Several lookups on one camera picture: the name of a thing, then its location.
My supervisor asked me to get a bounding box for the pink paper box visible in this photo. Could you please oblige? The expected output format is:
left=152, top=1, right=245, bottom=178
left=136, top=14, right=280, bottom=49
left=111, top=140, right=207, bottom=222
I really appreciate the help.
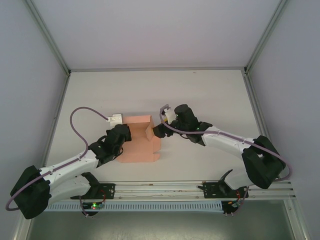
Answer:
left=117, top=114, right=163, bottom=165

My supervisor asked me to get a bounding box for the circuit board with green light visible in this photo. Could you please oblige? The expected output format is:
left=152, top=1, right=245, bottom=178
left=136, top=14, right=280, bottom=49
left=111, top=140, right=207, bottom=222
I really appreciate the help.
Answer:
left=82, top=201, right=106, bottom=211

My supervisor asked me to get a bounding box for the circuit board without light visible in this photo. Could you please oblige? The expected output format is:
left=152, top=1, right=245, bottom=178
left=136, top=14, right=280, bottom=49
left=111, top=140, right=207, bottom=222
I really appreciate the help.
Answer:
left=222, top=199, right=245, bottom=216

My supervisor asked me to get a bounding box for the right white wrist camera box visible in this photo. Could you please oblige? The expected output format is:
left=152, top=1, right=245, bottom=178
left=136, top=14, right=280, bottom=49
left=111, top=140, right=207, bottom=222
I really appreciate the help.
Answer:
left=161, top=104, right=177, bottom=125

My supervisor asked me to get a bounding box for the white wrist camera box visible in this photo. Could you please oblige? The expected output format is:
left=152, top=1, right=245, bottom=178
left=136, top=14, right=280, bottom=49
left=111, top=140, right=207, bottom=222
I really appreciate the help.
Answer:
left=161, top=104, right=177, bottom=125
left=106, top=113, right=124, bottom=127

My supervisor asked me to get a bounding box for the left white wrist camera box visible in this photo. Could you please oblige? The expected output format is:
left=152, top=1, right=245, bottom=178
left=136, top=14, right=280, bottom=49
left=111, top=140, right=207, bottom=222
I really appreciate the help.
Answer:
left=106, top=113, right=124, bottom=127

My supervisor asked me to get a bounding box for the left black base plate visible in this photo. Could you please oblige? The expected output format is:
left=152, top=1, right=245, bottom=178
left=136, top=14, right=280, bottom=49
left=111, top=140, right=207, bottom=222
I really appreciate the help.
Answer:
left=69, top=182, right=116, bottom=201

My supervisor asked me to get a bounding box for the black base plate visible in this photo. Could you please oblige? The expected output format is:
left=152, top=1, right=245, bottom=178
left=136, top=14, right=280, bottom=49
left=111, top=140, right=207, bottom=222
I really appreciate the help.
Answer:
left=69, top=182, right=116, bottom=201
left=202, top=181, right=250, bottom=200

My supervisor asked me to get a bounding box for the aluminium table edge rail long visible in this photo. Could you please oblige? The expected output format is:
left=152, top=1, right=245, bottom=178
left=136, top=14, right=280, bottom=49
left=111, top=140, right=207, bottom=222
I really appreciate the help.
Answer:
left=68, top=65, right=247, bottom=73

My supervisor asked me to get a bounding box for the aluminium mounting rail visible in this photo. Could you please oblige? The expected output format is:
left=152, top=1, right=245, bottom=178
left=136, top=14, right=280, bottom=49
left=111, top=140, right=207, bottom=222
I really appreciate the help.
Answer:
left=24, top=180, right=297, bottom=202

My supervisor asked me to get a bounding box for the left aluminium side rail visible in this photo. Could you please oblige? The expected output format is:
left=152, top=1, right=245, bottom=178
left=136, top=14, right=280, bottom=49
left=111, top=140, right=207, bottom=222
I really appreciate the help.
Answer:
left=37, top=72, right=72, bottom=182

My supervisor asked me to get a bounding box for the aluminium side rail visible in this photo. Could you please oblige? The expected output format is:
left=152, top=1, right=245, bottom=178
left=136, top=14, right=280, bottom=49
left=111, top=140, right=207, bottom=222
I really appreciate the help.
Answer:
left=37, top=72, right=72, bottom=182
left=242, top=71, right=286, bottom=181

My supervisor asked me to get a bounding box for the right aluminium side rail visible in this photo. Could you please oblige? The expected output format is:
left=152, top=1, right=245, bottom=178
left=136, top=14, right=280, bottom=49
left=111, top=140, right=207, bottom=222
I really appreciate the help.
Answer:
left=242, top=71, right=286, bottom=181

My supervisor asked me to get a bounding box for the white slotted cable duct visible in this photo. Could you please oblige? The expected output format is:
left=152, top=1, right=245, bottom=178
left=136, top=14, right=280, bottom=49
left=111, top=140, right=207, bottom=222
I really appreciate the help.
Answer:
left=33, top=201, right=223, bottom=213

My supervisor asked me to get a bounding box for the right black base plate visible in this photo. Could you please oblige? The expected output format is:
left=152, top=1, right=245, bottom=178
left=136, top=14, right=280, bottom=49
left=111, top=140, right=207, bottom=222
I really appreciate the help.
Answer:
left=202, top=181, right=250, bottom=200

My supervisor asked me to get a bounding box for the right aluminium frame post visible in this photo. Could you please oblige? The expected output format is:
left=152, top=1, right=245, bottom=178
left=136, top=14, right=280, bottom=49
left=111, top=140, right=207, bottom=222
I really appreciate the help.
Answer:
left=243, top=0, right=288, bottom=75

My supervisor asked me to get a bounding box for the aluminium frame post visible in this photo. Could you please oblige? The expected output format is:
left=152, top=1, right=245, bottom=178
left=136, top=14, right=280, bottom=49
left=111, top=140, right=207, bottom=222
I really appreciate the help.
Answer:
left=24, top=0, right=72, bottom=76
left=243, top=0, right=288, bottom=75

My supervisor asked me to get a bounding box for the aluminium frame leg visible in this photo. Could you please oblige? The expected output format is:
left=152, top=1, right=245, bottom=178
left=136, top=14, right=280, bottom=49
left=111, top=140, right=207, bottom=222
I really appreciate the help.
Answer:
left=284, top=199, right=308, bottom=240
left=13, top=199, right=36, bottom=240

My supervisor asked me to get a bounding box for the left aluminium frame post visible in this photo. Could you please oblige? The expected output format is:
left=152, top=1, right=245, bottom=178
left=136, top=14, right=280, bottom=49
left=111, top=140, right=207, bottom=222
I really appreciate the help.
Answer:
left=24, top=0, right=72, bottom=76

